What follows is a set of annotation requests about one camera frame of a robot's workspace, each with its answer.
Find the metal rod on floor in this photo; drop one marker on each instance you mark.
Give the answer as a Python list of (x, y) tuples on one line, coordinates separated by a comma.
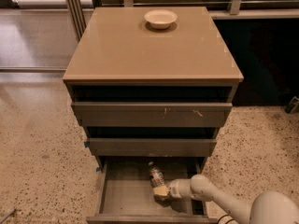
[(6, 216)]

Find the middle grey drawer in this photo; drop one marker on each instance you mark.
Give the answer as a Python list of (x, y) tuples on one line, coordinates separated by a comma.
[(151, 147)]

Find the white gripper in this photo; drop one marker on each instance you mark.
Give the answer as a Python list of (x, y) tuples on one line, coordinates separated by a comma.
[(175, 189)]

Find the dark box on floor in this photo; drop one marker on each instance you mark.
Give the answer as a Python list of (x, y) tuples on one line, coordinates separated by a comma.
[(292, 105)]

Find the metal window frame post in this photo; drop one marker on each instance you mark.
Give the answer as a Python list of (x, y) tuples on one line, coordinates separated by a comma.
[(77, 17)]

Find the tan drawer cabinet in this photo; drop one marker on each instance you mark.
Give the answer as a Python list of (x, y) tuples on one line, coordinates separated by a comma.
[(121, 58)]

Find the top grey drawer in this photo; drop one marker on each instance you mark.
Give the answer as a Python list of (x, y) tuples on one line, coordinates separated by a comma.
[(117, 114)]

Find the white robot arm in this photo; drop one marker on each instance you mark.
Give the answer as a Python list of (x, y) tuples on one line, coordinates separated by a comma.
[(270, 207)]

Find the blue tape piece upper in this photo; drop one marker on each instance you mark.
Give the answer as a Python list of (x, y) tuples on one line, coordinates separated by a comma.
[(86, 143)]

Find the clear plastic water bottle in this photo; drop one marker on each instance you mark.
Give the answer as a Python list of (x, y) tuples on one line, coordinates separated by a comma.
[(156, 176)]

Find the open bottom grey drawer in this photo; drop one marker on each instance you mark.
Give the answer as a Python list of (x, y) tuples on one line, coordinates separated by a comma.
[(126, 197)]

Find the white bowl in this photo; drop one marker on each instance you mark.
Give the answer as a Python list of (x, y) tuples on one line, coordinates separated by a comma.
[(160, 18)]

